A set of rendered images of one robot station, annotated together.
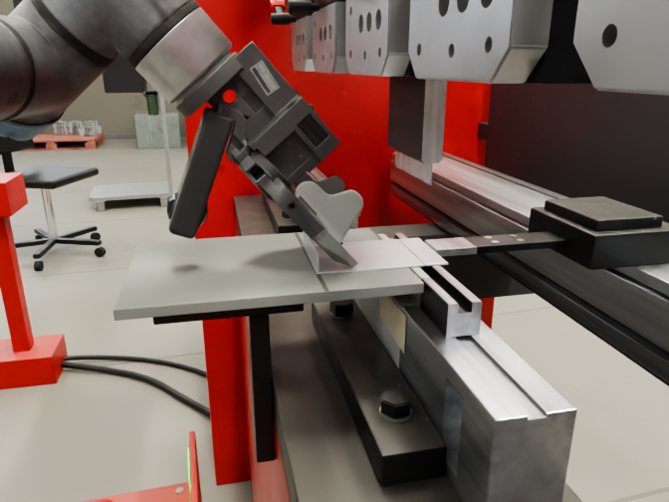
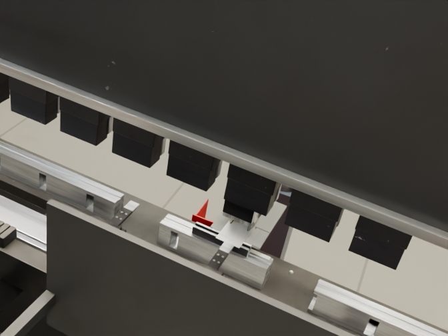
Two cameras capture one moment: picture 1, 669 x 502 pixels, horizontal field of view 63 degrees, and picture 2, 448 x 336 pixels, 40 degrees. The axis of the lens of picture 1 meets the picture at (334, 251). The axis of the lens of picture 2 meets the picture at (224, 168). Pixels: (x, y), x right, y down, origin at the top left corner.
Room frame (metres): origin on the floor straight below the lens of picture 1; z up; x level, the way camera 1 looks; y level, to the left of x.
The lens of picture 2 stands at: (1.27, -1.43, 2.33)
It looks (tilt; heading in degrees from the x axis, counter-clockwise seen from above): 35 degrees down; 121
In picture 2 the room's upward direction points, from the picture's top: 11 degrees clockwise
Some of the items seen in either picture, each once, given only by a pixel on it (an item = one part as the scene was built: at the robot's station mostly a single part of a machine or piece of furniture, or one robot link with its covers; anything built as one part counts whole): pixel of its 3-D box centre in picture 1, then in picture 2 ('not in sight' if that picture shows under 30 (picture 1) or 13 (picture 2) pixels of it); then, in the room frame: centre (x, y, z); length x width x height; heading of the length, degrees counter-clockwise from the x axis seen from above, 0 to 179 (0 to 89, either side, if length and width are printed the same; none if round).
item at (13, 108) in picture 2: not in sight; (35, 91); (-0.21, -0.24, 1.26); 0.15 x 0.09 x 0.17; 13
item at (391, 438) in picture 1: (362, 368); not in sight; (0.50, -0.03, 0.89); 0.30 x 0.05 x 0.03; 13
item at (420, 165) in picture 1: (413, 126); (239, 209); (0.55, -0.08, 1.13); 0.10 x 0.02 x 0.10; 13
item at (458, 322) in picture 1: (420, 276); (221, 239); (0.51, -0.09, 0.99); 0.20 x 0.03 x 0.03; 13
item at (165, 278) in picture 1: (267, 265); (249, 217); (0.52, 0.07, 1.00); 0.26 x 0.18 x 0.01; 103
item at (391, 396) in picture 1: (395, 404); not in sight; (0.40, -0.05, 0.91); 0.03 x 0.03 x 0.02
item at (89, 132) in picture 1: (56, 134); not in sight; (8.46, 4.21, 0.18); 1.24 x 0.86 x 0.35; 106
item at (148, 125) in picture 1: (151, 112); not in sight; (8.77, 2.84, 0.48); 1.01 x 0.81 x 0.97; 16
